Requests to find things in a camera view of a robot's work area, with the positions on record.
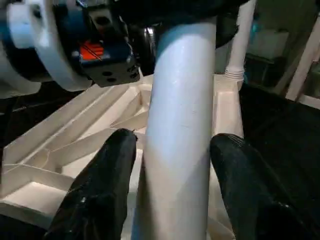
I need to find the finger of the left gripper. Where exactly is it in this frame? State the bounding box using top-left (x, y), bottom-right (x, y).
top-left (114, 0), bottom-right (253, 31)

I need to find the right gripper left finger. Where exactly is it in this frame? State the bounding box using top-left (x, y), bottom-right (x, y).
top-left (44, 128), bottom-right (138, 240)

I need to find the white plastic table top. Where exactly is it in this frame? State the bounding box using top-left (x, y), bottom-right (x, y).
top-left (0, 74), bottom-right (246, 240)

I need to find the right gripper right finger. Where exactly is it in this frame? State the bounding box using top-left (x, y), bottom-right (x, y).
top-left (209, 133), bottom-right (320, 240)

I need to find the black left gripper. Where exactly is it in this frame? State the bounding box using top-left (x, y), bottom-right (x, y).
top-left (67, 0), bottom-right (157, 89)

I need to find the white plastic table leg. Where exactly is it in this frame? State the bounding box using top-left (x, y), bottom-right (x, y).
top-left (131, 17), bottom-right (219, 240)
top-left (224, 0), bottom-right (257, 83)

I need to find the black work mat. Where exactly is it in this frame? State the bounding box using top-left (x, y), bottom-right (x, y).
top-left (0, 80), bottom-right (320, 240)

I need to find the blue metal stand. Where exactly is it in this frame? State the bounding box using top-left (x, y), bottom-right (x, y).
top-left (251, 19), bottom-right (262, 37)

